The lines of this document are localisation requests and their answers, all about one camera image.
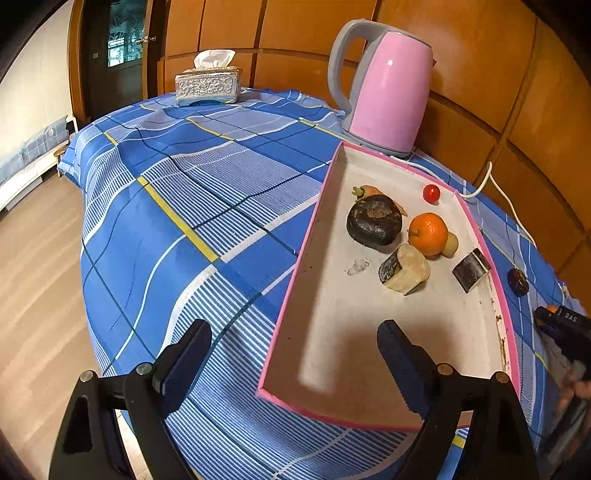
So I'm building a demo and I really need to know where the dark round fruit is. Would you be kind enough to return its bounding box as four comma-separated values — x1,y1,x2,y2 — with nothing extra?
507,268,530,297

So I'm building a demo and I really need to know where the dark wedge slice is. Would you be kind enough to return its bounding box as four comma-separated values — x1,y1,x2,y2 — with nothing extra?
452,248,491,293

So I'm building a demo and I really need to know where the small tan potato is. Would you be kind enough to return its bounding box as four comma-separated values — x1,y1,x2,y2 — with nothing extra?
441,232,459,258

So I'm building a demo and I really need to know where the cut pale fruit chunk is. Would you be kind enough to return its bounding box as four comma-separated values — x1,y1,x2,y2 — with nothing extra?
378,243,431,295

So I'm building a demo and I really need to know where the red cherry tomato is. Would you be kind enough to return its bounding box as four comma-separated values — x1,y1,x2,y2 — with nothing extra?
423,184,441,205

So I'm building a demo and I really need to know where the dark round fruit larger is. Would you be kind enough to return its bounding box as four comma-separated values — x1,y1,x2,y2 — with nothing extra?
346,194,403,248

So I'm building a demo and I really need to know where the small orange carrot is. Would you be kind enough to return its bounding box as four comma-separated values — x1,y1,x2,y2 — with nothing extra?
352,185,408,216

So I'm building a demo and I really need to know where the person's right hand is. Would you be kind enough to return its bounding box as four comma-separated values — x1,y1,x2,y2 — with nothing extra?
556,368,591,414

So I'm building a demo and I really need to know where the pink rimmed white tray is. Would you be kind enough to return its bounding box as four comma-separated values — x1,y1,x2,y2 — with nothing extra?
257,143,521,431

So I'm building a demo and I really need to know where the blue plaid tablecloth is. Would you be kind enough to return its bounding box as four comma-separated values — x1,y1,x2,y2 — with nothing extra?
57,87,583,480

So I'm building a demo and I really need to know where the white bench with cushion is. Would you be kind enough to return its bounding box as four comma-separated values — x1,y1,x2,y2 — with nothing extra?
1,116,78,210

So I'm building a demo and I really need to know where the pink electric kettle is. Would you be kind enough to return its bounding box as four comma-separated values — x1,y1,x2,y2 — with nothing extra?
328,19,434,158

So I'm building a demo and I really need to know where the silver ornate tissue box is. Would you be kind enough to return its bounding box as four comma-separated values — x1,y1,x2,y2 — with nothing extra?
175,49,242,106

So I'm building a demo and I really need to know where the dark wooden door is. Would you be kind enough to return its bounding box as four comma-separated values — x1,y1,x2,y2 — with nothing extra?
67,0,169,125

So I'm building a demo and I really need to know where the white kettle power cable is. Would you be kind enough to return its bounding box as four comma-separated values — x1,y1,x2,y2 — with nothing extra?
389,154,539,248

